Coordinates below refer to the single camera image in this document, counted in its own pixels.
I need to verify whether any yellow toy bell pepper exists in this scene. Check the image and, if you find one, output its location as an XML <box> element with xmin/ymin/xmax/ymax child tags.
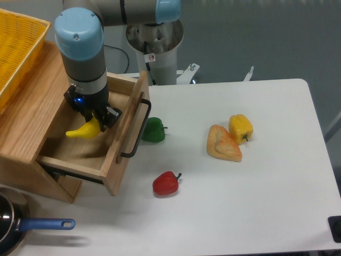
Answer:
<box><xmin>229</xmin><ymin>114</ymin><xmax>253</xmax><ymax>145</ymax></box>

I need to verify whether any wooden drawer cabinet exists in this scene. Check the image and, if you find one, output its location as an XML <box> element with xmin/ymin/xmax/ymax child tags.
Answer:
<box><xmin>1</xmin><ymin>41</ymin><xmax>82</xmax><ymax>203</ymax></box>

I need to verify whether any orange toy pastry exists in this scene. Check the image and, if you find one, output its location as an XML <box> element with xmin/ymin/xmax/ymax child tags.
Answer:
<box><xmin>206</xmin><ymin>124</ymin><xmax>242</xmax><ymax>162</ymax></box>

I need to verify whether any red toy bell pepper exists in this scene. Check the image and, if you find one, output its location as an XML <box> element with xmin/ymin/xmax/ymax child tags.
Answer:
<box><xmin>152</xmin><ymin>171</ymin><xmax>182</xmax><ymax>196</ymax></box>

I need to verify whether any green toy bell pepper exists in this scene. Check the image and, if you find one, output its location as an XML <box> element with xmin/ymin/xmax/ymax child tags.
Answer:
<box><xmin>141</xmin><ymin>117</ymin><xmax>167</xmax><ymax>143</ymax></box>

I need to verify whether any open wooden top drawer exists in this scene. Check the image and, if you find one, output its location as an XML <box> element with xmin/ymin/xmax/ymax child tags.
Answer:
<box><xmin>37</xmin><ymin>71</ymin><xmax>151</xmax><ymax>196</ymax></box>

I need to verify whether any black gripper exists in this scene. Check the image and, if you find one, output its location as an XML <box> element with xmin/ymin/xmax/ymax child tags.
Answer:
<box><xmin>64</xmin><ymin>83</ymin><xmax>123</xmax><ymax>132</ymax></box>

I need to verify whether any black pan blue handle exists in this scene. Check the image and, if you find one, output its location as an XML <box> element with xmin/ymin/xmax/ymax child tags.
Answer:
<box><xmin>1</xmin><ymin>187</ymin><xmax>76</xmax><ymax>255</ymax></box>

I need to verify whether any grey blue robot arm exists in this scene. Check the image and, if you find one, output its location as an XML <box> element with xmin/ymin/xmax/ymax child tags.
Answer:
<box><xmin>54</xmin><ymin>1</ymin><xmax>181</xmax><ymax>137</ymax></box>

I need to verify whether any yellow plastic basket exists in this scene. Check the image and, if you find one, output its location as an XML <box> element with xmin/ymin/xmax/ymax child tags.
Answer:
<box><xmin>1</xmin><ymin>9</ymin><xmax>51</xmax><ymax>110</ymax></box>

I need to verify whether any black corner device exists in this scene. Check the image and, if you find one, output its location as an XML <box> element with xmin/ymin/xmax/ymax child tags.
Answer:
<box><xmin>328</xmin><ymin>215</ymin><xmax>341</xmax><ymax>243</ymax></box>

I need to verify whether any black drawer handle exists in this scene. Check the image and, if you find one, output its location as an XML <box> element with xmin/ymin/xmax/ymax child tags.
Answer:
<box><xmin>120</xmin><ymin>99</ymin><xmax>152</xmax><ymax>158</ymax></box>

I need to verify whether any black cable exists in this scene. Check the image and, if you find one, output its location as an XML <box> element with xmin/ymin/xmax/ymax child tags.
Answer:
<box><xmin>103</xmin><ymin>44</ymin><xmax>130</xmax><ymax>74</ymax></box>

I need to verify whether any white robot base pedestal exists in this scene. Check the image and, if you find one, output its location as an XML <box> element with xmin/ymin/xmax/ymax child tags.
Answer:
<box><xmin>126</xmin><ymin>20</ymin><xmax>200</xmax><ymax>85</ymax></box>

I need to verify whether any yellow toy banana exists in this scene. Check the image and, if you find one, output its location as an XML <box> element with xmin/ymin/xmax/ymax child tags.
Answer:
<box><xmin>65</xmin><ymin>116</ymin><xmax>101</xmax><ymax>139</ymax></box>

